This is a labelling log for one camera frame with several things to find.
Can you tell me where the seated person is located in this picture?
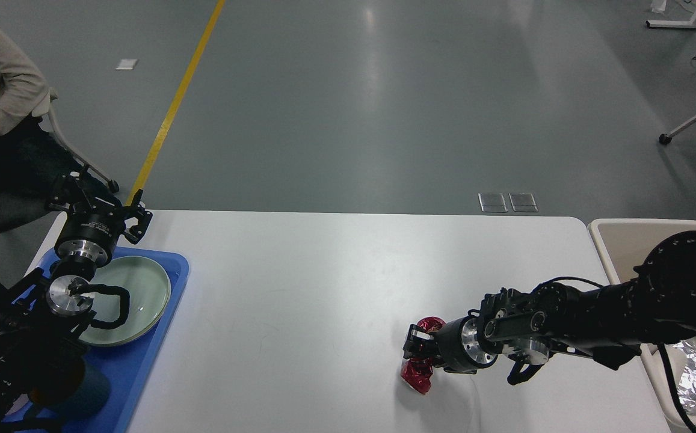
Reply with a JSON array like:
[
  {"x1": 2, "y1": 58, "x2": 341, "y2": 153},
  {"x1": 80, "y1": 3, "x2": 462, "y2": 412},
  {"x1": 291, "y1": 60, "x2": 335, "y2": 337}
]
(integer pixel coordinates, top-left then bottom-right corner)
[{"x1": 0, "y1": 27, "x2": 82, "y2": 203}]

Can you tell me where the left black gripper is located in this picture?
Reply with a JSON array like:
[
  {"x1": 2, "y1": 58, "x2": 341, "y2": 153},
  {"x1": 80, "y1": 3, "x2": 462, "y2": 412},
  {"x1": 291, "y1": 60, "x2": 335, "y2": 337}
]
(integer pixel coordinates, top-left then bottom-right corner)
[{"x1": 43, "y1": 164, "x2": 153, "y2": 268}]

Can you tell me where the blue plastic tray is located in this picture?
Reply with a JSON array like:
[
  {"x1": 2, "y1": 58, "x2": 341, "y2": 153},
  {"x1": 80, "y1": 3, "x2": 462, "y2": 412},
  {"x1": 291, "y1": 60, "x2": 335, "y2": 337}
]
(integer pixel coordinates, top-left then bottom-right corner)
[{"x1": 0, "y1": 244, "x2": 189, "y2": 433}]

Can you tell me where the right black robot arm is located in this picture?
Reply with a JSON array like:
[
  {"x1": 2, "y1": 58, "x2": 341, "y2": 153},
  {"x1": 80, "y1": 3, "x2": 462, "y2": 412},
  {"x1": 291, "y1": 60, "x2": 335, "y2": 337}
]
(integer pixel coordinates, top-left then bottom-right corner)
[{"x1": 400, "y1": 230, "x2": 696, "y2": 432}]

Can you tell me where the crushed red can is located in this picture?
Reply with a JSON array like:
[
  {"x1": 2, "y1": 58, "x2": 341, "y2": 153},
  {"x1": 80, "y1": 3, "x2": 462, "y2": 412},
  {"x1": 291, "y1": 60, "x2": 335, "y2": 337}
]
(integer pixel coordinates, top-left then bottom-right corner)
[{"x1": 399, "y1": 317, "x2": 446, "y2": 395}]

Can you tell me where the light green plate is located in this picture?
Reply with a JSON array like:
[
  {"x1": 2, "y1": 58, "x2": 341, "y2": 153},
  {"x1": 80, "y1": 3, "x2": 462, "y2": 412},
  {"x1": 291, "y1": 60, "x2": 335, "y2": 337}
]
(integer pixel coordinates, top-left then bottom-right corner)
[{"x1": 80, "y1": 256, "x2": 171, "y2": 347}]

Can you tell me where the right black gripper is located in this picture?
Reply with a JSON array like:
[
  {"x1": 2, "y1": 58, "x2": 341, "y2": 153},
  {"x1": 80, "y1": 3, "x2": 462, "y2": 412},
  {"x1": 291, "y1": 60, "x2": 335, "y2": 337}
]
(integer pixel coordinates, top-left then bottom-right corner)
[{"x1": 404, "y1": 317, "x2": 499, "y2": 375}]

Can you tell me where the dark teal mug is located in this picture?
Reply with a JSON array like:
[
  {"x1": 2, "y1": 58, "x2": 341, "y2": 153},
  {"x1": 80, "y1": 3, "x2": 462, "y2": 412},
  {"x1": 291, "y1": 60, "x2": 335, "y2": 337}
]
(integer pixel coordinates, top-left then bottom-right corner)
[{"x1": 24, "y1": 357, "x2": 111, "y2": 421}]

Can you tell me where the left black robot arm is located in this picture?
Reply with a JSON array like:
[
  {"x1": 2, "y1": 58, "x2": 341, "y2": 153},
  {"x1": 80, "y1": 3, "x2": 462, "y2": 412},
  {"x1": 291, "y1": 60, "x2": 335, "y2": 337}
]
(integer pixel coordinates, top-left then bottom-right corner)
[{"x1": 0, "y1": 167, "x2": 153, "y2": 432}]

